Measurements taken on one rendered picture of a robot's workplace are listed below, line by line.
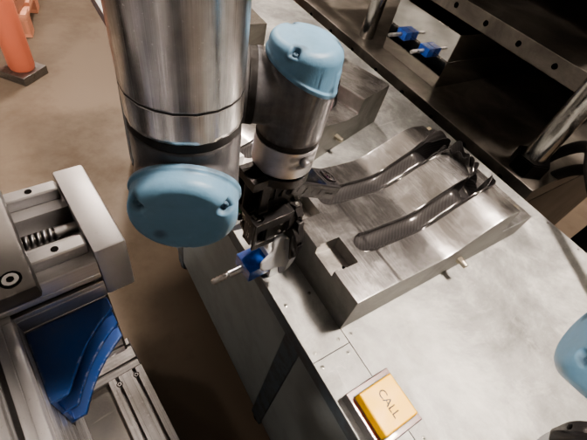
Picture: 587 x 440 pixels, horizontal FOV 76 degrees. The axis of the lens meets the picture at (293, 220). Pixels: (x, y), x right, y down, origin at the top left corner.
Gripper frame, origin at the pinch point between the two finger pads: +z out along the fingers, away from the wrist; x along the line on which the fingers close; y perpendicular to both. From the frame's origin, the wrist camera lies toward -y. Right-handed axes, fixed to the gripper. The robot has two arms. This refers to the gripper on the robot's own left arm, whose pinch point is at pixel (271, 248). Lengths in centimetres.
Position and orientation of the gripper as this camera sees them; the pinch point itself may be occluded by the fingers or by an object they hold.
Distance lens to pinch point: 62.4
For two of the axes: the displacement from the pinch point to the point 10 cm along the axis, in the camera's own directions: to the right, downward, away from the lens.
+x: 5.8, 6.9, -4.3
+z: -2.0, 6.3, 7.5
